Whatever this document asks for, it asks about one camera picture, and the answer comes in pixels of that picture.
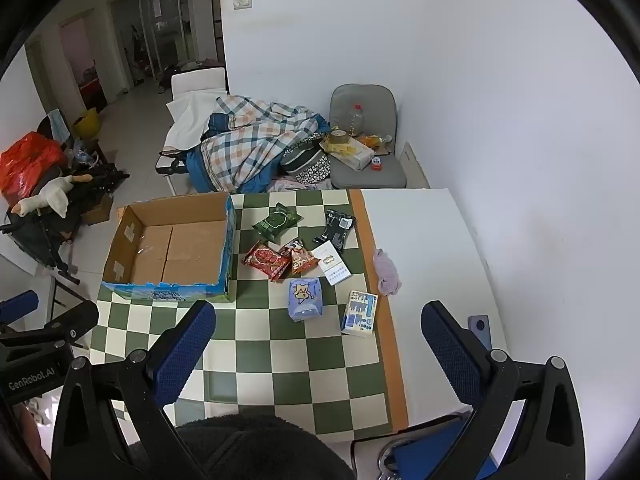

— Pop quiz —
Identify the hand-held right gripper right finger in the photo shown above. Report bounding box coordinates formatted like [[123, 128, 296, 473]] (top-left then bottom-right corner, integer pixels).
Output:
[[421, 301, 586, 480]]

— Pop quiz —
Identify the white plush goose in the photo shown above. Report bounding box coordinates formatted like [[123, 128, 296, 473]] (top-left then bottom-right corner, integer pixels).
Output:
[[12, 172, 93, 219]]

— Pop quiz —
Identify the blue cloth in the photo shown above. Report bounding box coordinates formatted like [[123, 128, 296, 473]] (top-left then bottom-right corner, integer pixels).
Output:
[[50, 110, 72, 142]]

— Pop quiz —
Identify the black snack packet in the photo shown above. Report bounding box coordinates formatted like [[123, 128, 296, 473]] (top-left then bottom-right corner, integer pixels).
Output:
[[313, 208, 357, 251]]

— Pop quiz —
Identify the white carton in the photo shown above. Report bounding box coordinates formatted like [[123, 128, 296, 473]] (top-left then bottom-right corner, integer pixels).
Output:
[[312, 241, 351, 287]]

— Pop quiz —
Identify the pink patterned cloth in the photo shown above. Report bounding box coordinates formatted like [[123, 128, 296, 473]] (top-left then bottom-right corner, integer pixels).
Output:
[[270, 177, 333, 192]]

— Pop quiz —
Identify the purple cloth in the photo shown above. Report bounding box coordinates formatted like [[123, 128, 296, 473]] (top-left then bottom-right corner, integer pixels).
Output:
[[374, 248, 402, 296]]

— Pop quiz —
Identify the plaid blanket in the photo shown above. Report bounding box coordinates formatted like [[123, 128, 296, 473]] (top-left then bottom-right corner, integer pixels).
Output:
[[186, 94, 331, 193]]

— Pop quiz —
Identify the blue white tissue pack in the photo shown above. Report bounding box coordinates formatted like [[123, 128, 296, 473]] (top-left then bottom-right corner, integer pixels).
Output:
[[341, 290, 379, 336]]

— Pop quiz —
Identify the red snack packet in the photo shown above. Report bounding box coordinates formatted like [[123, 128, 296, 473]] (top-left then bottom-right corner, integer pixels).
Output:
[[241, 241, 292, 281]]

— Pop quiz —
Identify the black metal bed frame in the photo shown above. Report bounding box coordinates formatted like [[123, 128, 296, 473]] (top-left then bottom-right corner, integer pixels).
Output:
[[156, 152, 193, 196]]

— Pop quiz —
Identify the blue fabric bag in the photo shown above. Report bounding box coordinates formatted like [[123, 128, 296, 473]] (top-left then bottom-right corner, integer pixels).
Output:
[[350, 412, 501, 480]]

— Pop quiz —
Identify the dark fleece clothing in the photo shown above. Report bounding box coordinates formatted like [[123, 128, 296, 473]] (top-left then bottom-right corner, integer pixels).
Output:
[[175, 412, 358, 480]]

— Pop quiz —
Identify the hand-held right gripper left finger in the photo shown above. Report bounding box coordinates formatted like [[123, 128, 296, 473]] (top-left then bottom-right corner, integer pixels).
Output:
[[51, 300, 217, 480]]

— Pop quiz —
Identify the small brown cardboard box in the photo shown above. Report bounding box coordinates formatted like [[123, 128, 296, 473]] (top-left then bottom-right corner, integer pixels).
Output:
[[82, 195, 113, 225]]

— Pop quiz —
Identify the glass sliding door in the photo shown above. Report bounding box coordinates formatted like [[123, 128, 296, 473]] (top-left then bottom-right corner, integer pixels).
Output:
[[110, 0, 193, 93]]

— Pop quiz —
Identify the light blue tissue pack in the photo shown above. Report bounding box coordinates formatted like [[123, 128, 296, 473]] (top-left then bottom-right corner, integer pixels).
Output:
[[287, 277, 324, 322]]

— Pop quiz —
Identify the orange panda snack packet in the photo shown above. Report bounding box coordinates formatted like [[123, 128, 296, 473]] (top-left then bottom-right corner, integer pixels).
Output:
[[278, 239, 321, 276]]

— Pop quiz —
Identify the yellow patterned tissue pack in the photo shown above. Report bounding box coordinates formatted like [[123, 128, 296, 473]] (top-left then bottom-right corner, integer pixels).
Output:
[[320, 137, 376, 170]]

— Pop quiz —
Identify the red cabinet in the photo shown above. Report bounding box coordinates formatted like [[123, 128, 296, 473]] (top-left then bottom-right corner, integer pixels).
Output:
[[80, 77, 107, 111]]

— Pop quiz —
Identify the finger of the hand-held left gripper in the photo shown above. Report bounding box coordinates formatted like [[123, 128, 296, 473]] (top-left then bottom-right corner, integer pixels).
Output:
[[0, 290, 40, 325], [42, 301, 99, 348]]

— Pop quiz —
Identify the red plastic bag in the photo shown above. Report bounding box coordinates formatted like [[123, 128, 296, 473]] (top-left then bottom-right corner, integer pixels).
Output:
[[0, 131, 66, 196]]

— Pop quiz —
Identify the green checkered tablecloth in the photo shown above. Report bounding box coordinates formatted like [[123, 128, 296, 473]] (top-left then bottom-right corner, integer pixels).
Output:
[[90, 189, 408, 443]]

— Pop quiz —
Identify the black white patterned cloth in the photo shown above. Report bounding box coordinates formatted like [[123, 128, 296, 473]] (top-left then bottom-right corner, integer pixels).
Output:
[[280, 145, 332, 186]]

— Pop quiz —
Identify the black folding stroller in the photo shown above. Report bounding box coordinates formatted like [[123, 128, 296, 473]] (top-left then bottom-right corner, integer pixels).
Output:
[[0, 160, 131, 286]]

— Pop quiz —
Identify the green snack packet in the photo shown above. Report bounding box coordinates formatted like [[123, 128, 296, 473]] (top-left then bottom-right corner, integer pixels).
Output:
[[251, 203, 304, 242]]

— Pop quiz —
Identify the white leaning board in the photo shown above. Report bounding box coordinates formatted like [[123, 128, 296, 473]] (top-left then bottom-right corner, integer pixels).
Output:
[[400, 141, 431, 190]]

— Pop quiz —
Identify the grey padded chair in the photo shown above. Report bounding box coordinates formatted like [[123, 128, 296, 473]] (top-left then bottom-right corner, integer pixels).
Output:
[[328, 84, 407, 190]]

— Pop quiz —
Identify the white sheet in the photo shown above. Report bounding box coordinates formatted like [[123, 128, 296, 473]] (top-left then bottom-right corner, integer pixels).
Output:
[[161, 91, 226, 151]]

